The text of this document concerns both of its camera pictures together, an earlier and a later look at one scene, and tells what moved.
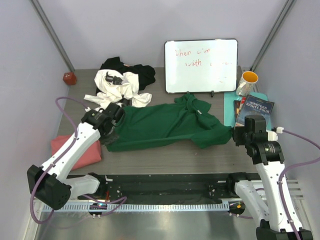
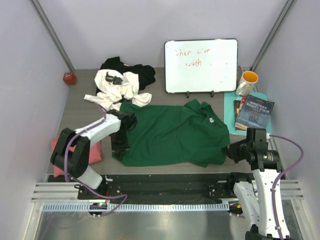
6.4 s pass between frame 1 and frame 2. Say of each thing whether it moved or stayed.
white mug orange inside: stayed
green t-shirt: moved
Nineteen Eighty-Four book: stayed
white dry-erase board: stayed
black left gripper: moved
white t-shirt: stayed
